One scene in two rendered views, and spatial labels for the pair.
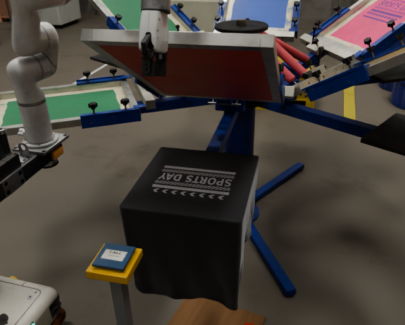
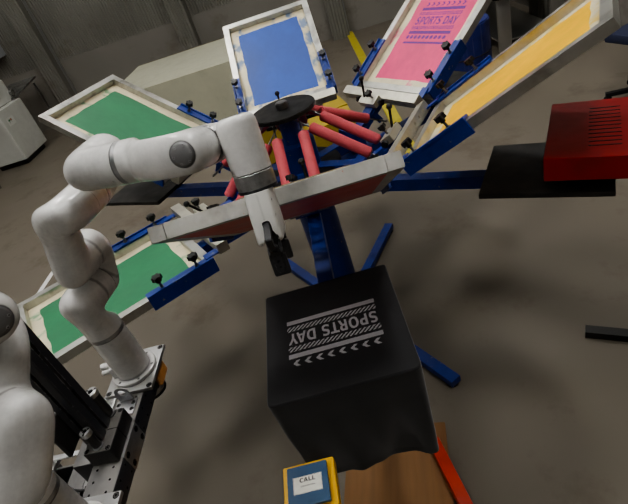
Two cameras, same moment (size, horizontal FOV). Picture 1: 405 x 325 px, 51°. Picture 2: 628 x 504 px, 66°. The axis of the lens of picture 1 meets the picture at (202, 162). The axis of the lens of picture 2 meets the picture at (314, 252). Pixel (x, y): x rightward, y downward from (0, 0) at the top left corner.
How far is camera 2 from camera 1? 0.40 m
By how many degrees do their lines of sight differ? 9
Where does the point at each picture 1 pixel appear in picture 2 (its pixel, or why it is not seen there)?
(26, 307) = not seen: outside the picture
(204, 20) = (200, 94)
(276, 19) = (305, 77)
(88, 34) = (158, 232)
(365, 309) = (538, 364)
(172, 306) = not seen: hidden behind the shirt
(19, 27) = (60, 258)
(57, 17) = (18, 150)
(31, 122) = (118, 357)
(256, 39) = (381, 163)
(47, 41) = (99, 255)
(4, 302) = not seen: outside the picture
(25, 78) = (91, 313)
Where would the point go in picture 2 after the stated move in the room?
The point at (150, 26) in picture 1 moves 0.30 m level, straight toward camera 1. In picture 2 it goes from (265, 212) to (344, 296)
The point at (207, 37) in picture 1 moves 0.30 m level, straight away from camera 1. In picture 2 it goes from (318, 183) to (282, 142)
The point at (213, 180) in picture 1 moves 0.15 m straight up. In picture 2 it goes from (355, 320) to (343, 285)
